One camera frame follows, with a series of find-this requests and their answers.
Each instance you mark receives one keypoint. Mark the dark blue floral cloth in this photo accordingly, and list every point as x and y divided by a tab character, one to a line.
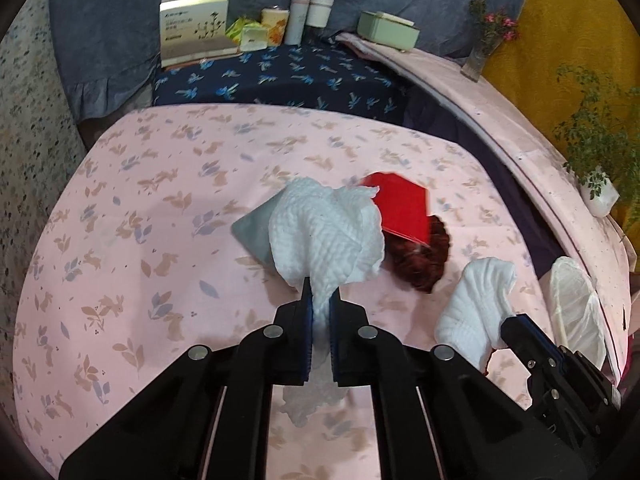
300	80

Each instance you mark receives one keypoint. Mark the red paper packet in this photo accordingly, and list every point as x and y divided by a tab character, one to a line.
400	205

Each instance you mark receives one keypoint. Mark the glass vase with pink flowers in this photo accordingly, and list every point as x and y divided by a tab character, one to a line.
475	62

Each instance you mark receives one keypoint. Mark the white printed carton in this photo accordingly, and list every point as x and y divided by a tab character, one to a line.
195	30

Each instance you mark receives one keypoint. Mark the green plant in white pot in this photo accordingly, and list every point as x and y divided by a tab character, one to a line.
600	197

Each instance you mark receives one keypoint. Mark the blue backdrop cloth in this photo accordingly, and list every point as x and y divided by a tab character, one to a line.
110	35

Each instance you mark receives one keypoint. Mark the yellow floral can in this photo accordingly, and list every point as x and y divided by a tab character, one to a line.
275	25

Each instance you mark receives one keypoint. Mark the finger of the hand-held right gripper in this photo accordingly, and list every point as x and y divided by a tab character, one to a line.
522	342
542	332

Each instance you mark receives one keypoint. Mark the tall white canister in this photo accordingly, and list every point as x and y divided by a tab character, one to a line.
296	22

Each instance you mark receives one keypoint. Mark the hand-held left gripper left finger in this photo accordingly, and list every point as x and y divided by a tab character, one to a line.
306	330

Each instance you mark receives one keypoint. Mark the grey-green pouch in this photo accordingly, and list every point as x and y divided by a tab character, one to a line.
250	232

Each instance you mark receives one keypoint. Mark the pale green box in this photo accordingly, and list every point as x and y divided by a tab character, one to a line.
387	32

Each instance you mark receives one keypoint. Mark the short white canister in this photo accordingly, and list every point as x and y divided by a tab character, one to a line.
319	10

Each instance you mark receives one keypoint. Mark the white waffle cloth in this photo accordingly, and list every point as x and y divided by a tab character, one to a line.
320	230

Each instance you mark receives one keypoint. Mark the dark red ruffled scrunchie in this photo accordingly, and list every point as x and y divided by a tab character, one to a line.
420	265

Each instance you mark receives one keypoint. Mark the green packet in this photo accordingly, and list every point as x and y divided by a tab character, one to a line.
247	37

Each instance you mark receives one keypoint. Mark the yellow backdrop cloth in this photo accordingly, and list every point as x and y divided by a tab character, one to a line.
560	20

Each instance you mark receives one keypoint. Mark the pale pink ledge cloth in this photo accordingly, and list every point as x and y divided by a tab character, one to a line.
525	125

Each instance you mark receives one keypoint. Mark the dark purple cloth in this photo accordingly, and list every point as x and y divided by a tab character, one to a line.
480	160

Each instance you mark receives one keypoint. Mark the white cotton glove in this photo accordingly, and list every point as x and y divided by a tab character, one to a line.
475	310

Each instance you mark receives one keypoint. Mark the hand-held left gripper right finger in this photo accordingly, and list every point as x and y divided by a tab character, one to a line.
334	340

